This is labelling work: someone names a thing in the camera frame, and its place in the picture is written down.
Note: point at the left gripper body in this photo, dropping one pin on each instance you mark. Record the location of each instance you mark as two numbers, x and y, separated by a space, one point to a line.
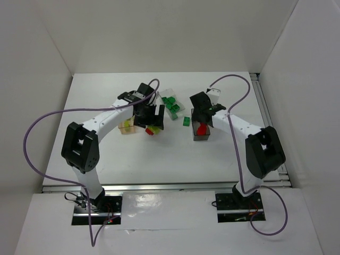
150 117

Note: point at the aluminium rail right side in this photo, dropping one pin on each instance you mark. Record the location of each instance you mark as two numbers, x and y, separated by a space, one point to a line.
282 171

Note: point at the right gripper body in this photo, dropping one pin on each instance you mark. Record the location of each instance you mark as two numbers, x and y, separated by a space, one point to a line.
200 117

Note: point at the grey transparent container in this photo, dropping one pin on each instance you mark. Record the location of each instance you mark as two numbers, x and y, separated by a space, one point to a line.
196 137

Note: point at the aluminium rail front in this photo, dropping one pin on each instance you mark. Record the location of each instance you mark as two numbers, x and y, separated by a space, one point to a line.
145 187

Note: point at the small dark green lego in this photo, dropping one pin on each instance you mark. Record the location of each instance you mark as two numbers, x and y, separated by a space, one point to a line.
171 100

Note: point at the green sloped lego brick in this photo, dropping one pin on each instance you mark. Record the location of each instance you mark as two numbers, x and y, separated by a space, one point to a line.
186 121

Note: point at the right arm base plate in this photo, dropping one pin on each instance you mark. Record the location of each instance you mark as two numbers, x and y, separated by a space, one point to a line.
229 211

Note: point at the lime lego on stack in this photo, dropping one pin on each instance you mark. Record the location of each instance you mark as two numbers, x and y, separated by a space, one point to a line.
154 129

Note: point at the orange transparent container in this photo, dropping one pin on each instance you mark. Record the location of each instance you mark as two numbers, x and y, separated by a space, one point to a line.
120 126

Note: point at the aluminium rail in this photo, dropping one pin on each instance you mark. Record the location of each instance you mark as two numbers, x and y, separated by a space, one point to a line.
145 187
282 171

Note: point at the red legos in grey bin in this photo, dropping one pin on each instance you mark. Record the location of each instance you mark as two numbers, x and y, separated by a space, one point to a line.
202 129

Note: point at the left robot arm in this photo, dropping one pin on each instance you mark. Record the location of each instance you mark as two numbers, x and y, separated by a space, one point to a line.
80 148

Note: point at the green flat long lego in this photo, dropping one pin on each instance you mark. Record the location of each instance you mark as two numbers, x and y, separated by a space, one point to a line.
173 108

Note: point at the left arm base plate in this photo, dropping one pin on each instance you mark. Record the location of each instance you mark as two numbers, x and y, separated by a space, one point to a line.
108 211

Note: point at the red curved lego brick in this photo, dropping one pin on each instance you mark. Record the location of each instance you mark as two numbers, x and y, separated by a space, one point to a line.
148 131

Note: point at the clear transparent container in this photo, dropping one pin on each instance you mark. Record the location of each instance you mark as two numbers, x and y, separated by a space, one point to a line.
170 93

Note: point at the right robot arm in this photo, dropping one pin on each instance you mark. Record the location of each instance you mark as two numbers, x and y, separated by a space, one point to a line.
258 149

